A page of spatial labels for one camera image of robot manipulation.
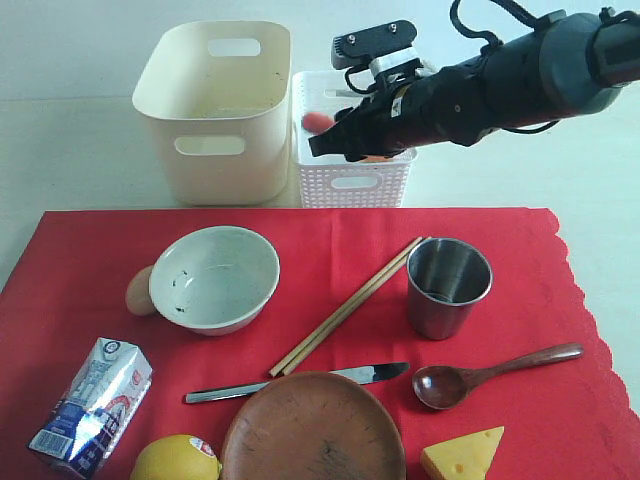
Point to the blue white milk carton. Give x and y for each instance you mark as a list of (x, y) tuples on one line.
[(90, 418)]

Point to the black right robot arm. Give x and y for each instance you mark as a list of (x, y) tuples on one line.
[(565, 66)]

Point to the white woven plastic basket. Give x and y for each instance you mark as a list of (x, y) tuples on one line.
[(329, 180)]

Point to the yellow lemon with sticker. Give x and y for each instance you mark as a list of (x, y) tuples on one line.
[(179, 456)]

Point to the upper wooden chopstick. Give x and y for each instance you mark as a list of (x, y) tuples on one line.
[(345, 307)]

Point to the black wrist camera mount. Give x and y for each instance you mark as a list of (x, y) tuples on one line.
[(360, 48)]

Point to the steel table knife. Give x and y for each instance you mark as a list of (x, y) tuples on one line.
[(361, 375)]

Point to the brown egg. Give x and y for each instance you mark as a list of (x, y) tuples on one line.
[(137, 298)]

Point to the yellow cheese wedge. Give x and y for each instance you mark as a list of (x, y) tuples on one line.
[(467, 457)]

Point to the orange fried food piece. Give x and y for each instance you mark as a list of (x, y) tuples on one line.
[(376, 159)]

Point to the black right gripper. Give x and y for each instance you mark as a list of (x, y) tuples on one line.
[(448, 106)]

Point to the cream plastic bin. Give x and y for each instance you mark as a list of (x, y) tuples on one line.
[(215, 98)]

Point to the stainless steel cup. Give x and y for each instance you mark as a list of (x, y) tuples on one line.
[(447, 277)]

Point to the dark wooden spoon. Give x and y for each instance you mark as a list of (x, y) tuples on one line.
[(441, 387)]

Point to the brown wooden plate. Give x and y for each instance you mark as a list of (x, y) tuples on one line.
[(313, 425)]

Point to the red sausage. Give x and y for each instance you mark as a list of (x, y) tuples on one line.
[(316, 123)]

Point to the red table mat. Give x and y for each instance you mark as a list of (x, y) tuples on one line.
[(565, 421)]

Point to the white enamel bowl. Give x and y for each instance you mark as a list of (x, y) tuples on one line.
[(216, 280)]

